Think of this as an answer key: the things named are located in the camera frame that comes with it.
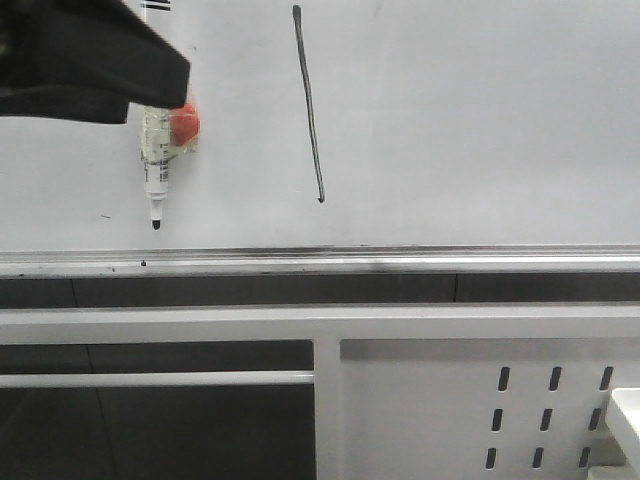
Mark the aluminium whiteboard tray rail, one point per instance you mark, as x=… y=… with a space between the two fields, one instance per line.
x=319 y=261

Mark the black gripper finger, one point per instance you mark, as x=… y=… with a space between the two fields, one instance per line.
x=87 y=61

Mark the white box corner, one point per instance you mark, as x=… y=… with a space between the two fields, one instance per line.
x=622 y=419

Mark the white whiteboard marker pen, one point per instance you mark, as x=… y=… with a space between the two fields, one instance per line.
x=156 y=148

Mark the white whiteboard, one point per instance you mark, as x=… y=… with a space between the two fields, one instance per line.
x=392 y=123

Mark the white metal frame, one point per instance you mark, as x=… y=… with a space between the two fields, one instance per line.
x=219 y=393

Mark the white perforated metal panel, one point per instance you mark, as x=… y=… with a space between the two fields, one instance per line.
x=480 y=409

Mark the red round magnet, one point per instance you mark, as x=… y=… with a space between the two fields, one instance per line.
x=185 y=125

